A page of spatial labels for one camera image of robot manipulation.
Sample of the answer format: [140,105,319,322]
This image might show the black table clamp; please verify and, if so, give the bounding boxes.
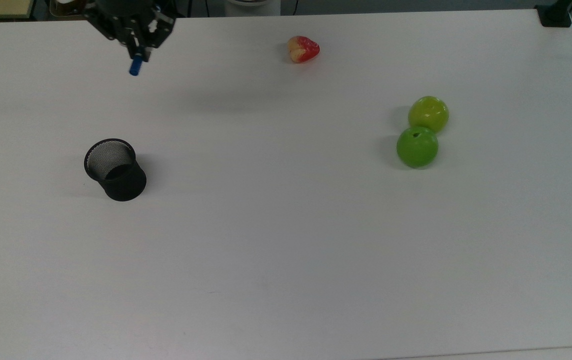
[535,0,572,29]

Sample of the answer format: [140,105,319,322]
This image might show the red wax apple fruit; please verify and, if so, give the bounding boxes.
[287,35,321,64]

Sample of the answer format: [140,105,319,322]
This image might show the yellow-green apple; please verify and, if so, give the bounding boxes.
[408,96,450,134]

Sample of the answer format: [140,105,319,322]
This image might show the dark green apple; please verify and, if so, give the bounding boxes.
[396,126,439,169]

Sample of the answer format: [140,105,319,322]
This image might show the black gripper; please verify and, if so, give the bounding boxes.
[83,9,176,63]

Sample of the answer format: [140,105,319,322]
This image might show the black mesh pen cup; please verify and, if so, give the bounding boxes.
[84,138,147,202]

